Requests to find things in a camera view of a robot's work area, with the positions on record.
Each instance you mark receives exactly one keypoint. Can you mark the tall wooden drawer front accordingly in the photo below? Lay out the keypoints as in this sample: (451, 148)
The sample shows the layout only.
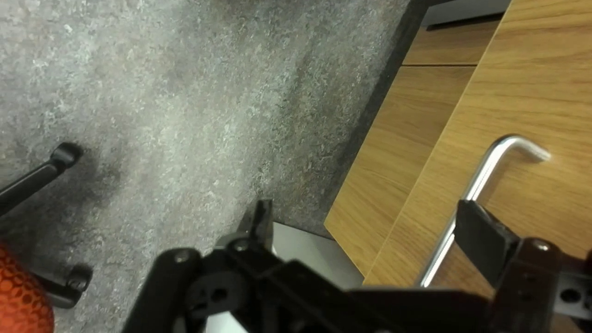
(397, 162)

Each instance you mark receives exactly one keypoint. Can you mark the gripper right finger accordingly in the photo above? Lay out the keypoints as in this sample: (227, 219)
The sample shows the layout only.
(485, 240)

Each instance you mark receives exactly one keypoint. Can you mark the chair with orange seat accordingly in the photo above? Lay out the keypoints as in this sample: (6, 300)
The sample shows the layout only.
(21, 300)

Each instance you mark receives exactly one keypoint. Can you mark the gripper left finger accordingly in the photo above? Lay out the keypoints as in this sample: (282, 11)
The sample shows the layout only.
(178, 282)

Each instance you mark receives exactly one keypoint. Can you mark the short wooden drawer front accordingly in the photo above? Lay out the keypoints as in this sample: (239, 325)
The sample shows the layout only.
(451, 46)

